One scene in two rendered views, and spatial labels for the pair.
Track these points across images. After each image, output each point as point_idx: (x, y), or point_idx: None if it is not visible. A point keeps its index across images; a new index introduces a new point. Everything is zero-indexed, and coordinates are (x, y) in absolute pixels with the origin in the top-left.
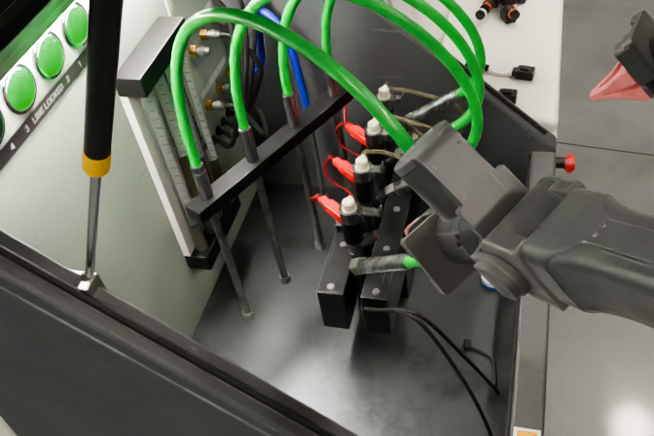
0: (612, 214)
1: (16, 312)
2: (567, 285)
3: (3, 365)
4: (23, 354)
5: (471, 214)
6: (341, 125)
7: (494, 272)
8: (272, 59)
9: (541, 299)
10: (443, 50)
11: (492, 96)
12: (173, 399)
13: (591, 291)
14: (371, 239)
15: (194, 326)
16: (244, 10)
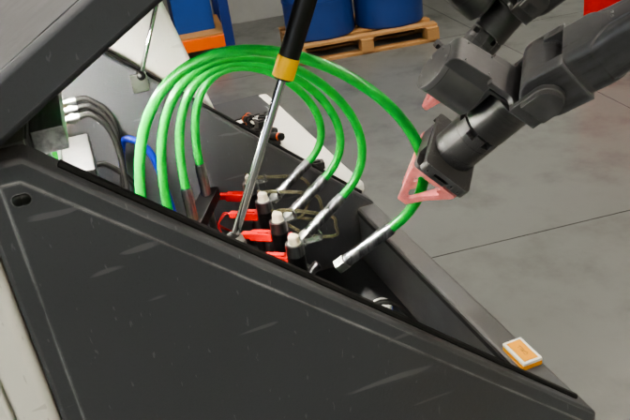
0: (608, 9)
1: (187, 284)
2: (606, 59)
3: (141, 394)
4: (174, 357)
5: (498, 82)
6: (223, 216)
7: (547, 92)
8: (131, 190)
9: (571, 108)
10: (332, 87)
11: (319, 171)
12: (325, 340)
13: (623, 50)
14: (316, 268)
15: None
16: (172, 92)
